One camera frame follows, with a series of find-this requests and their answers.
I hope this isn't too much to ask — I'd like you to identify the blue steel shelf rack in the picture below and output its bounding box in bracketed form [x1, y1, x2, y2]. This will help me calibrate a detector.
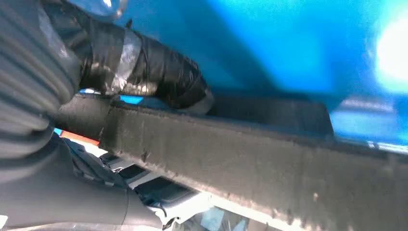
[79, 0, 408, 157]

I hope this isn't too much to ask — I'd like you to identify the white panel with red stripe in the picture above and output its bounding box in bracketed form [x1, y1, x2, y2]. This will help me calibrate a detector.
[54, 127, 109, 157]

